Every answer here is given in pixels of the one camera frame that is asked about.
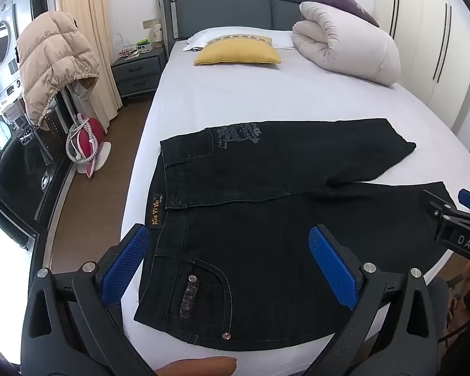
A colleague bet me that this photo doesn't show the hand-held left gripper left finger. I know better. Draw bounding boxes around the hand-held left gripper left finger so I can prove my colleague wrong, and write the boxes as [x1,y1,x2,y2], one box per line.
[21,223,169,376]

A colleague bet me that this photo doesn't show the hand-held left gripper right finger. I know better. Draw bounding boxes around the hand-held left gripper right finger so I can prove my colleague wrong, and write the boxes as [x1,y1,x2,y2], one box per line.
[298,225,441,376]

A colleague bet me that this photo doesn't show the black denim pants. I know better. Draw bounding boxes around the black denim pants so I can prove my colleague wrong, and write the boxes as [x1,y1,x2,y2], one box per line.
[133,117,461,351]

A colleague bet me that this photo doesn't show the person's left hand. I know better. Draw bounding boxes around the person's left hand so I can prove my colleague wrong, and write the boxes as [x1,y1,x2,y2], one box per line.
[157,356,238,376]

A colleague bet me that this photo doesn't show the person's patterned clothing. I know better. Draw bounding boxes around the person's patterned clothing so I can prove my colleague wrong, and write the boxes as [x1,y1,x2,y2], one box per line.
[441,260,470,347]

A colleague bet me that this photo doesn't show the red steam iron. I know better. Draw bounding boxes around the red steam iron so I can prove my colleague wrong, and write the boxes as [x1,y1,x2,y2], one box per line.
[66,113,112,179]

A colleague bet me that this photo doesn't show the black metal chair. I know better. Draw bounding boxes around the black metal chair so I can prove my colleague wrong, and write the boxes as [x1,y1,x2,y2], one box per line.
[19,82,77,165]

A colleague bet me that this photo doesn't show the white wardrobe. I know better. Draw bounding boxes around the white wardrobe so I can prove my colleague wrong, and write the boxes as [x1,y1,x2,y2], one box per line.
[374,0,470,153]

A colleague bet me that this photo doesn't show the bed with white sheet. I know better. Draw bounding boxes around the bed with white sheet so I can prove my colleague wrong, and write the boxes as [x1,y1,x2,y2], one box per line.
[119,29,470,376]

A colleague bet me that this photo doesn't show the rolled white duvet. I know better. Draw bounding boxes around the rolled white duvet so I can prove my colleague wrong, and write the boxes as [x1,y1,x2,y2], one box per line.
[291,1,401,87]

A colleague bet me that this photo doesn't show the grey nightstand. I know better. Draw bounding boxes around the grey nightstand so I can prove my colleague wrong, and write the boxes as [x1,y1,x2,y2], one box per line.
[112,49,169,100]

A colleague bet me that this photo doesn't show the beige down jacket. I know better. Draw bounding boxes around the beige down jacket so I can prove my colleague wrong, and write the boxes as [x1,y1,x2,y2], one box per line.
[16,11,100,126]

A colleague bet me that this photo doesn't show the purple pillow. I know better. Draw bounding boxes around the purple pillow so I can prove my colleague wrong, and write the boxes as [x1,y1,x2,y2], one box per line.
[305,0,380,28]

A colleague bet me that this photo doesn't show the yellow pillow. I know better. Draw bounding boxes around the yellow pillow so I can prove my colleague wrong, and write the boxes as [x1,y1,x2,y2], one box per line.
[193,41,281,66]

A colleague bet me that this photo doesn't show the beige paper bag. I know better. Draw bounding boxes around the beige paper bag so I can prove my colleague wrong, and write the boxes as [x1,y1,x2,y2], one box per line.
[143,19,166,50]

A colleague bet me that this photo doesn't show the white pillow with patterned band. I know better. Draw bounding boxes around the white pillow with patterned band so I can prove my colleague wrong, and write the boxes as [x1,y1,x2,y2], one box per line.
[183,29,294,51]

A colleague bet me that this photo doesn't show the white washing machine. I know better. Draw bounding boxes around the white washing machine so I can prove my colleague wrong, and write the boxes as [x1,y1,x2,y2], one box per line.
[0,0,26,102]

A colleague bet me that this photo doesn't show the beige curtain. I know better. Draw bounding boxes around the beige curtain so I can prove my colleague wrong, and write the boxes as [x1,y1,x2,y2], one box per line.
[57,0,122,134]

